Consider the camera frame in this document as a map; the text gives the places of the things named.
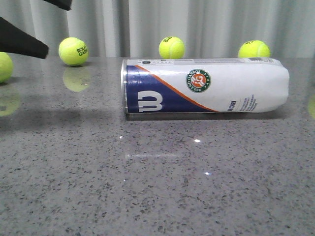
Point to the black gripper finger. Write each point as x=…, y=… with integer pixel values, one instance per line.
x=63, y=4
x=13, y=40

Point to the white blue tennis ball can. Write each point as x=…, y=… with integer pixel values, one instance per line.
x=232, y=85

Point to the far-left yellow tennis ball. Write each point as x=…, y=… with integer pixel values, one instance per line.
x=6, y=67

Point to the yellow tennis ball Roland Garros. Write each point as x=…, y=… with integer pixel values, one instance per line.
x=73, y=51

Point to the centre yellow tennis ball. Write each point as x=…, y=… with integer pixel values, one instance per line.
x=171, y=48

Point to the right yellow tennis ball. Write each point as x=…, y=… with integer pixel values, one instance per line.
x=254, y=48

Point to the grey pleated curtain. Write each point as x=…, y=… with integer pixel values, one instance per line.
x=134, y=28

